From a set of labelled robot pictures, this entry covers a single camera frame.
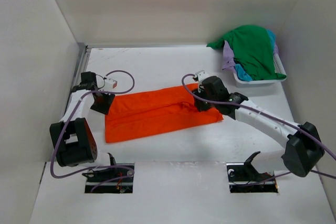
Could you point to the lilac t shirt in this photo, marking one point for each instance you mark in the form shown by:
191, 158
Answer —
228, 58

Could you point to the aluminium frame rail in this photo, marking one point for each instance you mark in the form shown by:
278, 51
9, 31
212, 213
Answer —
76, 64

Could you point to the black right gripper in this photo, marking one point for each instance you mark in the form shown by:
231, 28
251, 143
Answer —
200, 106

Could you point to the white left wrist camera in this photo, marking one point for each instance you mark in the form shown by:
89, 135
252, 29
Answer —
110, 84

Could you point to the white plastic basket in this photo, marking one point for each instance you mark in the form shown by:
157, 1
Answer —
262, 83

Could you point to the green t shirt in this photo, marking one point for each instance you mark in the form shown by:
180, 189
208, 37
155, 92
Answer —
229, 37

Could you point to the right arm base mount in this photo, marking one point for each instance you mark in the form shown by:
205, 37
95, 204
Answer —
244, 178

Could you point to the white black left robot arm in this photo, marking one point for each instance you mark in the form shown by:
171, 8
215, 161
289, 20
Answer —
77, 144

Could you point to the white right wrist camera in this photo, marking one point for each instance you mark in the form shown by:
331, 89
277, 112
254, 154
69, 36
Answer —
201, 75

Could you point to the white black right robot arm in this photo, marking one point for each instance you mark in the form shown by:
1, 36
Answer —
300, 143

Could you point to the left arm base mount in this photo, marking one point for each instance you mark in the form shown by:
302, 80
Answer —
110, 180

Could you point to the orange t shirt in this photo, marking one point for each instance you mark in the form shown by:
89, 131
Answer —
144, 114

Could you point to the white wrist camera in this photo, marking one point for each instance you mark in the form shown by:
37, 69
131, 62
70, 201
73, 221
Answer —
110, 84
201, 75

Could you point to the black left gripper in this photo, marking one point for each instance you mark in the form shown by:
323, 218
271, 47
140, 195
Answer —
104, 108

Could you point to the teal t shirt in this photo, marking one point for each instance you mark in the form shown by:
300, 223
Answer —
253, 54

